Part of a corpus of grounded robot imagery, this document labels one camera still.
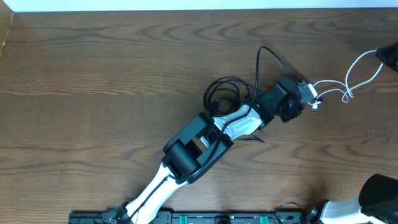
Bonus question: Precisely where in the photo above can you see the white usb cable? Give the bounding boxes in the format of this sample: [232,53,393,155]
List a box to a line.
[307,49,385,113]

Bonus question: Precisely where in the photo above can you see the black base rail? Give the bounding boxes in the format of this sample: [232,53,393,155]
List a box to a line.
[68,202,317,224]

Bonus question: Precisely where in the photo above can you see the black usb cable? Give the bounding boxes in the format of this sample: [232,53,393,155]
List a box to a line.
[202,75,266,144]

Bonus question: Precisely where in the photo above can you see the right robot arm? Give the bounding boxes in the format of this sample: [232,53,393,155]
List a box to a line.
[302,43,397,224]

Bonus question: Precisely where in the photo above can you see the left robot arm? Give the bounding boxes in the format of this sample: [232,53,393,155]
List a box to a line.
[94,76,318,223]

